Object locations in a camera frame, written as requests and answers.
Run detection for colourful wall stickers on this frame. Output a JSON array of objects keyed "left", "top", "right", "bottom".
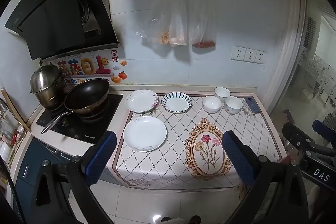
[{"left": 42, "top": 49, "right": 129, "bottom": 85}]

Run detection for clear plastic bag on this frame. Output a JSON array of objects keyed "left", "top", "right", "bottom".
[
  {"left": 169, "top": 0, "right": 188, "bottom": 47},
  {"left": 189, "top": 0, "right": 216, "bottom": 48},
  {"left": 136, "top": 0, "right": 172, "bottom": 45}
]

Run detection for white wall outlet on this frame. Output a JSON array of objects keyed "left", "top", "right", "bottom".
[
  {"left": 231, "top": 46, "right": 246, "bottom": 61},
  {"left": 243, "top": 48, "right": 257, "bottom": 62},
  {"left": 254, "top": 50, "right": 267, "bottom": 64}
]

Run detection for stainless steel steamer pot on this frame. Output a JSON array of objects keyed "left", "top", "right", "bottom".
[{"left": 29, "top": 61, "right": 67, "bottom": 110}]

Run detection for black-rimmed white bowl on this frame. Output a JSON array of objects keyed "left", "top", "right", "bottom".
[{"left": 214, "top": 87, "right": 231, "bottom": 103}]

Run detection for large white plate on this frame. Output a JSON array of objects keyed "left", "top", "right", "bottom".
[{"left": 123, "top": 116, "right": 167, "bottom": 152}]

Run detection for black range hood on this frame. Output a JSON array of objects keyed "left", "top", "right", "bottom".
[{"left": 5, "top": 0, "right": 121, "bottom": 60}]

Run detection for plain white bowl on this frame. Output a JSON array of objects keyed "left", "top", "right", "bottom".
[{"left": 202, "top": 96, "right": 222, "bottom": 113}]

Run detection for wooden board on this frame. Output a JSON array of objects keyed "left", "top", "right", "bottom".
[{"left": 1, "top": 88, "right": 29, "bottom": 132}]

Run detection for black wok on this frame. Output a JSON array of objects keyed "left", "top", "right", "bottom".
[{"left": 41, "top": 79, "right": 110, "bottom": 134}]

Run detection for blue smartphone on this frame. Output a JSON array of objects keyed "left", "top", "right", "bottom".
[{"left": 244, "top": 97, "right": 260, "bottom": 113}]

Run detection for white floral pink-rimmed plate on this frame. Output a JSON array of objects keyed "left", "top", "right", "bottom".
[{"left": 125, "top": 89, "right": 159, "bottom": 113}]

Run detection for frosted glass sliding door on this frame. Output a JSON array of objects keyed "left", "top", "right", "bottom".
[{"left": 270, "top": 0, "right": 336, "bottom": 135}]

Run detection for white patterned bowl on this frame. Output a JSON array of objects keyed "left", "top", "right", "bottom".
[{"left": 224, "top": 96, "right": 243, "bottom": 115}]

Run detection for floral diamond-pattern tablecloth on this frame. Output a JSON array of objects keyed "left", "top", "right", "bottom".
[{"left": 112, "top": 93, "right": 286, "bottom": 190}]

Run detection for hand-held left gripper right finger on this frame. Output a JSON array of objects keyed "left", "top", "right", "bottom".
[{"left": 223, "top": 131, "right": 309, "bottom": 224}]

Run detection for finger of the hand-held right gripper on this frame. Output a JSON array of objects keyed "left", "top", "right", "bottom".
[
  {"left": 312, "top": 120, "right": 336, "bottom": 149},
  {"left": 282, "top": 122, "right": 319, "bottom": 152}
]

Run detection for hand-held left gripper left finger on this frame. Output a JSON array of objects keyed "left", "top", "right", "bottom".
[{"left": 30, "top": 131, "right": 117, "bottom": 224}]

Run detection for blue striped plate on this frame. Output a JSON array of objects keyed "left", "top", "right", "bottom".
[{"left": 161, "top": 92, "right": 192, "bottom": 113}]

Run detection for blue kitchen cabinet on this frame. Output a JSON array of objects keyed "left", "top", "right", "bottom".
[{"left": 14, "top": 137, "right": 71, "bottom": 214}]

